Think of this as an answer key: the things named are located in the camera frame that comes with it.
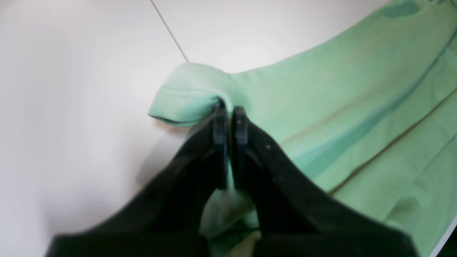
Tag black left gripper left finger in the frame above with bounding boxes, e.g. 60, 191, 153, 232
46, 102, 228, 257

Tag light green T-shirt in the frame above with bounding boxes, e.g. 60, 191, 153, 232
149, 0, 457, 257

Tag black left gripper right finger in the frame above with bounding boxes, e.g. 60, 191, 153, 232
231, 107, 418, 257

